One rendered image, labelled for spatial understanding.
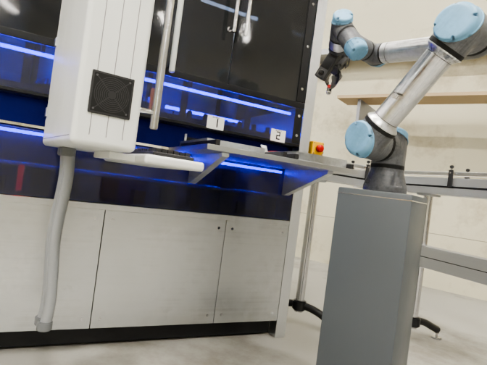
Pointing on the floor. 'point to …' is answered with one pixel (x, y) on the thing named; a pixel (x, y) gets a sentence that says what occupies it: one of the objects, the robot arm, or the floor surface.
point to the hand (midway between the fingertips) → (328, 85)
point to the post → (277, 330)
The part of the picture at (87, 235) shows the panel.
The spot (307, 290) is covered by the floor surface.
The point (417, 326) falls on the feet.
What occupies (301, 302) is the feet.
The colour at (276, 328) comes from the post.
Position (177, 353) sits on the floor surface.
